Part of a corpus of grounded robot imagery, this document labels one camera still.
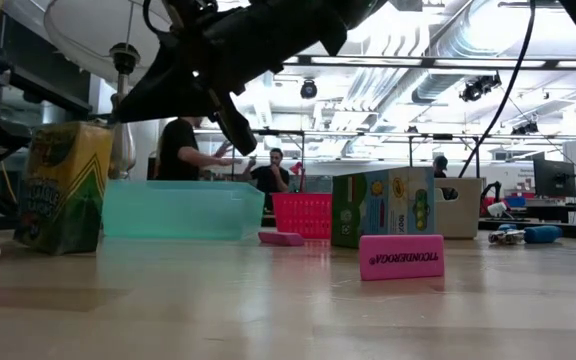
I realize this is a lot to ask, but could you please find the light grey plastic bin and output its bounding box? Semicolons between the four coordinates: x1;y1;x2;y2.
433;177;483;240

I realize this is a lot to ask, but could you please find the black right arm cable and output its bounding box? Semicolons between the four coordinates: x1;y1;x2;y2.
459;0;538;179

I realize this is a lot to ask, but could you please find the silver spiral air duct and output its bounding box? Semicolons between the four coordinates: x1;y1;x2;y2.
411;0;524;105

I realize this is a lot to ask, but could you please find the teal translucent plastic tray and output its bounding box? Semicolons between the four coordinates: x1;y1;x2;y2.
101;179;266;241

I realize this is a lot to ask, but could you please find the person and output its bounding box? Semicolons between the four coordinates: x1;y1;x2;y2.
432;154;450;179
154;116;242;182
241;147;292;196

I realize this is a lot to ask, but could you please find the red plastic basket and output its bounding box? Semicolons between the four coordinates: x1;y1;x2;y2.
271;192;334;241

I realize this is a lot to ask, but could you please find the pink rectangular eraser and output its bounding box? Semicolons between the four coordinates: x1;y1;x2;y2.
257;230;306;248
358;234;446;282

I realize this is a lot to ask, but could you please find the black ceiling spotlight cluster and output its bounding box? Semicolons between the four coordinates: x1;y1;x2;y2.
458;72;503;103

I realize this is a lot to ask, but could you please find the long linear ceiling light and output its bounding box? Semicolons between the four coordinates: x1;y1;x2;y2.
281;53;576;70

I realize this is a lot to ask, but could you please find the black monitor on arm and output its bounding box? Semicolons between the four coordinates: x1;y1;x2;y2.
532;158;576;199

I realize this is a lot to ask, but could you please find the Crayola crayon box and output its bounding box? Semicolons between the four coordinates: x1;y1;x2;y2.
13;121;115;257
331;166;437;250

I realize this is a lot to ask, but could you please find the black background rig frame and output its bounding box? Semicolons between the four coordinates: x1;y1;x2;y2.
407;132;482;179
247;128;307;176

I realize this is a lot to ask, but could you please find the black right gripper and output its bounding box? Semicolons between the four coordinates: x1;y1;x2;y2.
115;0;348;157

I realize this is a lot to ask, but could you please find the blue handled metal tool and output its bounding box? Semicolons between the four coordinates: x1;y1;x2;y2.
486;223;564;246

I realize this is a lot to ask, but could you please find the table lamp white shade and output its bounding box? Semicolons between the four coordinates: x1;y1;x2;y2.
42;0;194;180

